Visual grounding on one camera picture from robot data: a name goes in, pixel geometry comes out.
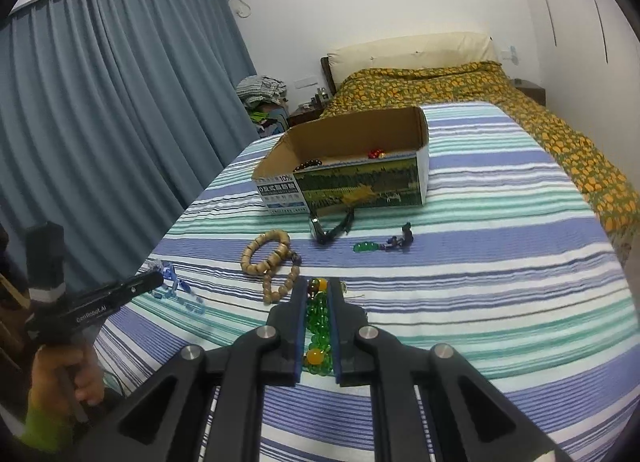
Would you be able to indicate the dark wooden nightstand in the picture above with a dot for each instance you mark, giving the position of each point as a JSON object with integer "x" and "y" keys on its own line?
{"x": 305, "y": 115}
{"x": 531, "y": 90}

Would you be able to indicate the white wall socket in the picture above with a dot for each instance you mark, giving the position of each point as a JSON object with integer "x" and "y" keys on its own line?
{"x": 510, "y": 54}

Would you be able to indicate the white wardrobe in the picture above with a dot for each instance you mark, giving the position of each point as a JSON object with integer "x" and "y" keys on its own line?
{"x": 575, "y": 31}

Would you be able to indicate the white wall switch panel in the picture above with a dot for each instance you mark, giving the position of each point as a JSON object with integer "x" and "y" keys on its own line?
{"x": 306, "y": 81}

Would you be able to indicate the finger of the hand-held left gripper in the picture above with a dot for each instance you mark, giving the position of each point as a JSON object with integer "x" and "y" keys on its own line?
{"x": 142, "y": 284}

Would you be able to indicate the blue curtain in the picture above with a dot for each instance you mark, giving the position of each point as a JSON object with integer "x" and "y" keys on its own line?
{"x": 115, "y": 116}

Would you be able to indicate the dark wooden bed frame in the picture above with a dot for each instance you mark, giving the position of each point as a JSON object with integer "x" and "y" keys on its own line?
{"x": 328, "y": 74}

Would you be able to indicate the pile of clothes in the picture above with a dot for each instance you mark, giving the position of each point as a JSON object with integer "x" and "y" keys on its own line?
{"x": 260, "y": 87}

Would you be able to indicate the person's left hand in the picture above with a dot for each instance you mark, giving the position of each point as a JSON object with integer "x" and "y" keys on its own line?
{"x": 85, "y": 377}

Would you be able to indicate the printed cardboard box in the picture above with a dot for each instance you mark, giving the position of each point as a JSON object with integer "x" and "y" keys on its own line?
{"x": 365, "y": 187}

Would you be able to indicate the bed with orange floral cover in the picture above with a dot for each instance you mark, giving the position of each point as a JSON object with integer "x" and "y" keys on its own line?
{"x": 565, "y": 141}

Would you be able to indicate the person's left forearm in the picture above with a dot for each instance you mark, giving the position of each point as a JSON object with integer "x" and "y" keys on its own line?
{"x": 47, "y": 424}

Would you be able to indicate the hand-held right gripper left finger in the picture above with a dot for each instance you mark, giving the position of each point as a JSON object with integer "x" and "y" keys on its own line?
{"x": 299, "y": 332}

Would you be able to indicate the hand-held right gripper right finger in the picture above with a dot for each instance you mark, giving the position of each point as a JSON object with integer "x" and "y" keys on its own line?
{"x": 336, "y": 332}

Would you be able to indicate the cream padded headboard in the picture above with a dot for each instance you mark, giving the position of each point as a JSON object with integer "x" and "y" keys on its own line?
{"x": 410, "y": 54}

